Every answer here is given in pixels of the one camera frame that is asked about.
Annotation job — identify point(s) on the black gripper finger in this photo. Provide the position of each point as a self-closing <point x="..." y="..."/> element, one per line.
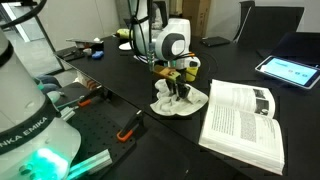
<point x="183" y="91"/>
<point x="171" y="88"/>

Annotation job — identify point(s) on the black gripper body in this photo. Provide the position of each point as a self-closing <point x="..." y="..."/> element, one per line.
<point x="184" y="76"/>

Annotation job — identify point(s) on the white cloth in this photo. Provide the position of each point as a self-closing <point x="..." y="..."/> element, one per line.
<point x="163" y="105"/>

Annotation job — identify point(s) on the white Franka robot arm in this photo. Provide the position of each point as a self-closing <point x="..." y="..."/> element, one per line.
<point x="180" y="25"/>

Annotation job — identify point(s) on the white square plate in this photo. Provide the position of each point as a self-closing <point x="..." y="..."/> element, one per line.
<point x="201" y="98"/>

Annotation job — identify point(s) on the purple UIST booklet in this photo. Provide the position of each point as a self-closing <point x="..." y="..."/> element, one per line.
<point x="140" y="59"/>

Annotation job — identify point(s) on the black flat case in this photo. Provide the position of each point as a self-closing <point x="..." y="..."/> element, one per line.
<point x="216" y="41"/>

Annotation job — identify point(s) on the black orange bar clamp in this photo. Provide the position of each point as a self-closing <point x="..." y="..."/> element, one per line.
<point x="130" y="125"/>
<point x="91" y="96"/>

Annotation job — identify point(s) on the white round disc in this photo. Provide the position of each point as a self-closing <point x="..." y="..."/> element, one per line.
<point x="125" y="46"/>

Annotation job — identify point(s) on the cardboard box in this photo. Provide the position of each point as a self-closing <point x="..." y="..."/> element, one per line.
<point x="196" y="13"/>

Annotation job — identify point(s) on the open book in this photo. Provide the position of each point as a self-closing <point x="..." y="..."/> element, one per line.
<point x="240" y="126"/>

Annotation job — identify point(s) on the seated person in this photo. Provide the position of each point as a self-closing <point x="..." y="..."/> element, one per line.
<point x="161" y="13"/>

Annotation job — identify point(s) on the plastic snack bag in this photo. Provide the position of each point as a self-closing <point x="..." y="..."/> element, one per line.
<point x="124" y="33"/>

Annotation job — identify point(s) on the small blue object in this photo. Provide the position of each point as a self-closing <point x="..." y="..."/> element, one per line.
<point x="97" y="55"/>

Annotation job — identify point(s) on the brown striped box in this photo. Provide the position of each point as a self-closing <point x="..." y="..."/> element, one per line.
<point x="88" y="83"/>

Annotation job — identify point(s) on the small black box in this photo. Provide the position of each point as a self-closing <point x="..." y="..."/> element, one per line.
<point x="97" y="46"/>

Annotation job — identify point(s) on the black perforated breadboard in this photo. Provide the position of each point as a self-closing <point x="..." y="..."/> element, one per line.
<point x="96" y="130"/>

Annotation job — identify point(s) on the small white object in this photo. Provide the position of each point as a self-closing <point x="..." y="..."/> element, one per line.
<point x="87" y="51"/>

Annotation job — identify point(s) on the grey flat tray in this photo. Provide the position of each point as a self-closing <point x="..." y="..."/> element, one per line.
<point x="80" y="40"/>

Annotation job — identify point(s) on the black chair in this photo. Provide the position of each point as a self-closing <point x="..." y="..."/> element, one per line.
<point x="273" y="23"/>

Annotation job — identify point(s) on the white framed tablet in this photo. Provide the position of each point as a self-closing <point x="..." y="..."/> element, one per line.
<point x="290" y="71"/>

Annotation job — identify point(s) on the aluminium extrusion bar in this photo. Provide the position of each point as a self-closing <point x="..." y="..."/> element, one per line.
<point x="93" y="161"/>
<point x="68" y="113"/>

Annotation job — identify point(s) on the black tools pile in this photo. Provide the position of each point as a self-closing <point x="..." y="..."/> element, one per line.
<point x="70" y="53"/>

